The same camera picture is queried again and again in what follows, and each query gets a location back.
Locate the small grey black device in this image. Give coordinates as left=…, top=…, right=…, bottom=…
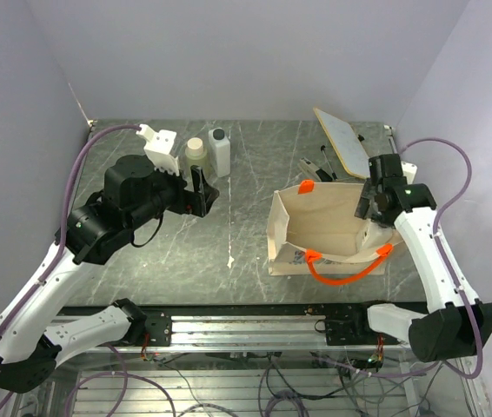
left=298, top=157, right=333, bottom=182

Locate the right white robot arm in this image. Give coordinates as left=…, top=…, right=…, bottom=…
left=350, top=154, right=492, bottom=362

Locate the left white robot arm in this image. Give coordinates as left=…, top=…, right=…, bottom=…
left=0, top=155, right=219, bottom=394

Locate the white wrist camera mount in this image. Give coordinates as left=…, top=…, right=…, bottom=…
left=136, top=123, right=180, bottom=176
left=402, top=161, right=417, bottom=184

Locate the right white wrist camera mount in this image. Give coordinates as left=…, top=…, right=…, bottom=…
left=402, top=161, right=417, bottom=184

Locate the aluminium rail frame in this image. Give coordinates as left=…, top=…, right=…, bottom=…
left=0, top=121, right=486, bottom=417

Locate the beige cap bottle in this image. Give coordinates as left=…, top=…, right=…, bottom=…
left=184, top=137, right=211, bottom=179

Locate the beige canvas tote bag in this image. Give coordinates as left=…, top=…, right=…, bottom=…
left=267, top=180, right=403, bottom=286

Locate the white board wooden edge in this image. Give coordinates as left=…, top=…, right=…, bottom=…
left=313, top=108, right=391, bottom=179

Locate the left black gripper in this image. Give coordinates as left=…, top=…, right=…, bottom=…
left=126, top=157, right=219, bottom=231

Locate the white bottle grey cap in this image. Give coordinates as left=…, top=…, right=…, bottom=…
left=208, top=128, right=231, bottom=178
left=356, top=219, right=393, bottom=254

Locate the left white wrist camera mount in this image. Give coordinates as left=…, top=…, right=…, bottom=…
left=136, top=123, right=180, bottom=176

